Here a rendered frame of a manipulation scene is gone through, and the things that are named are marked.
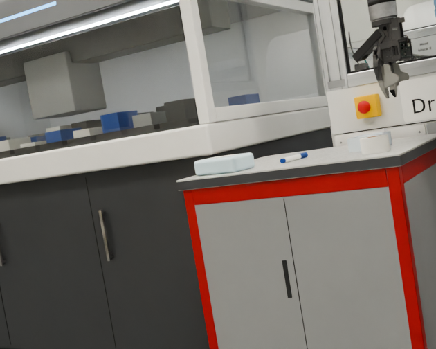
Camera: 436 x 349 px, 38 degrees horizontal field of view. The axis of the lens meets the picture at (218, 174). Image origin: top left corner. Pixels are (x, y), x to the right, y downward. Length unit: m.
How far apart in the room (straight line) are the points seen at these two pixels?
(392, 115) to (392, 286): 0.71
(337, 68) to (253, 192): 0.67
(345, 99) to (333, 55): 0.15
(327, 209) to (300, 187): 0.09
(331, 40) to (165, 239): 0.91
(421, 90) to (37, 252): 1.73
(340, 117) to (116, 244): 0.98
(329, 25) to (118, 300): 1.30
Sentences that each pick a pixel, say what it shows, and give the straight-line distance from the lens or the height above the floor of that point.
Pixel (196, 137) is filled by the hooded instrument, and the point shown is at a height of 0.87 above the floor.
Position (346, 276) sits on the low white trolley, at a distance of 1.63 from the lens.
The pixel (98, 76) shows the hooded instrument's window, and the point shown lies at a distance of 2.38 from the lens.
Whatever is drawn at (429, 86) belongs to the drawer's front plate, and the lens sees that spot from 1.76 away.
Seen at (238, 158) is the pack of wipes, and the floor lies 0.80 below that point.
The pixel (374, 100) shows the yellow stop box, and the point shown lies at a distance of 2.10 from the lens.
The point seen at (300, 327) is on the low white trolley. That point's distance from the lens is 1.72.
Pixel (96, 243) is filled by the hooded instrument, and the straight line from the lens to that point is 2.57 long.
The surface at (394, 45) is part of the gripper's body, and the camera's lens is 1.82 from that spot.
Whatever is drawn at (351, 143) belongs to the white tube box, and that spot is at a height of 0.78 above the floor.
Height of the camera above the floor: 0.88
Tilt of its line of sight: 4 degrees down
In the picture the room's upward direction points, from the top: 9 degrees counter-clockwise
